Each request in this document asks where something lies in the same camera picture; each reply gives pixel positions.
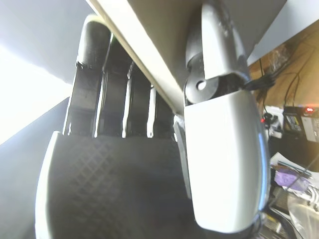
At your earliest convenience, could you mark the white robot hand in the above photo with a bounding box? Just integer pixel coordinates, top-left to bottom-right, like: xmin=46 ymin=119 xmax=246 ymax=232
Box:
xmin=34 ymin=0 xmax=271 ymax=239

